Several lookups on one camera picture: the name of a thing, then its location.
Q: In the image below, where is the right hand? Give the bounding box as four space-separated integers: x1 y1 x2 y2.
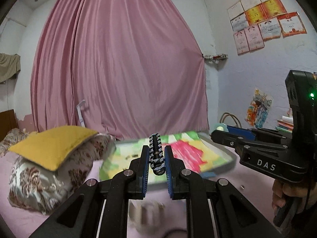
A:
272 180 316 219

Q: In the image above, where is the stack of books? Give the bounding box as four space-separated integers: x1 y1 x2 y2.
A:
276 115 294 133

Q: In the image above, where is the pink bed sheet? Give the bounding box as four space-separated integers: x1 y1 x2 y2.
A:
0 143 281 238

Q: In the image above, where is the colourful painted tray box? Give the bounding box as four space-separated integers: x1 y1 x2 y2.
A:
99 131 236 181

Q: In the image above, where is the yellow pillow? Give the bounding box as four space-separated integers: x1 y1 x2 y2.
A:
9 126 98 171

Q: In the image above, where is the floral patterned pillow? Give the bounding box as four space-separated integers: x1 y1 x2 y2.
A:
8 134 116 214

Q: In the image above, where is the pink curtain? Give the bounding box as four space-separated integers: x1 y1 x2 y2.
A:
31 0 209 139

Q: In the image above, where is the brown wooden headboard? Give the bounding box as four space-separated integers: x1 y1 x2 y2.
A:
0 109 18 141

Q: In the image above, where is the olive green hanging cloth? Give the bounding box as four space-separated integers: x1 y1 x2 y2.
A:
0 53 21 82

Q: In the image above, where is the colourful wall drawing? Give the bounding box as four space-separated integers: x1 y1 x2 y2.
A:
245 88 273 128

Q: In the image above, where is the woven basket handle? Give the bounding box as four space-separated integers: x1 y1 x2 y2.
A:
219 112 242 128

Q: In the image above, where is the white plastic handle tool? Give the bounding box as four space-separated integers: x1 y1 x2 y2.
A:
76 99 85 127

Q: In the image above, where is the wall certificates cluster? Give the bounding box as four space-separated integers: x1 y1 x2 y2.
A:
227 0 307 55

